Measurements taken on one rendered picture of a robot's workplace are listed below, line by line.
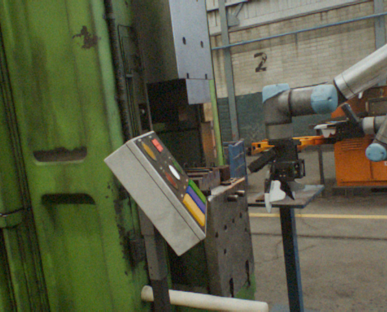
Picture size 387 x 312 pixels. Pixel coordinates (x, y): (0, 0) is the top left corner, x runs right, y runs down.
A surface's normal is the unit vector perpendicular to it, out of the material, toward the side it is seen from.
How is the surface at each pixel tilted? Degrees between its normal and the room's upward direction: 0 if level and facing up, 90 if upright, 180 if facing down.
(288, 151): 90
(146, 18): 90
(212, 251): 90
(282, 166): 90
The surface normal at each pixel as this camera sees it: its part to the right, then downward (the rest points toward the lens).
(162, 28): -0.47, 0.18
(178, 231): -0.05, 0.14
